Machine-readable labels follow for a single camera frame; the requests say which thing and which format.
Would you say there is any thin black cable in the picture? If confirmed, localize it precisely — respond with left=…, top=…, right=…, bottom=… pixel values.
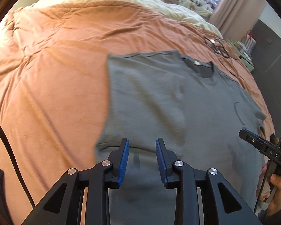
left=253, top=119, right=281, bottom=212

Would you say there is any thick black cable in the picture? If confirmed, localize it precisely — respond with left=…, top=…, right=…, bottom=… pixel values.
left=0, top=113, right=36, bottom=209

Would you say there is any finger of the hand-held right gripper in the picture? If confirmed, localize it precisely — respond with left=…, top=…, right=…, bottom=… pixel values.
left=238, top=129, right=271, bottom=153

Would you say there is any tangle of black cables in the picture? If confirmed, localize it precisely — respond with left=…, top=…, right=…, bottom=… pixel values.
left=203, top=37, right=241, bottom=77

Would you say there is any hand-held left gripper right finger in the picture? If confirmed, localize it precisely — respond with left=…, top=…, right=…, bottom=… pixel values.
left=155, top=138, right=263, bottom=225

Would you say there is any grey t-shirt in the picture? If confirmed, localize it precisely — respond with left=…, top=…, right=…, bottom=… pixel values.
left=95, top=50, right=268, bottom=225

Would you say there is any person's right hand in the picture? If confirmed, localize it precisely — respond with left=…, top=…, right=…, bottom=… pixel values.
left=256, top=163, right=281, bottom=214

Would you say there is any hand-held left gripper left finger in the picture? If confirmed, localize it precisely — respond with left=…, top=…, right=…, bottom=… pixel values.
left=22, top=138, right=130, bottom=225

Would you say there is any dark grey cabinet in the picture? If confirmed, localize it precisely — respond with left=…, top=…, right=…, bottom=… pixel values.
left=250, top=19, right=281, bottom=114

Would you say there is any orange blanket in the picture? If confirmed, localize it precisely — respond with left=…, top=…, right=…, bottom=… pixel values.
left=0, top=1, right=275, bottom=225

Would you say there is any beige curtain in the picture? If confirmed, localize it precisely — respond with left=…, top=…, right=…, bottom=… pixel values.
left=209, top=0, right=268, bottom=39

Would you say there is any shelf of books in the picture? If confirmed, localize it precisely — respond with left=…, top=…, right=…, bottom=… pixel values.
left=234, top=31, right=257, bottom=73

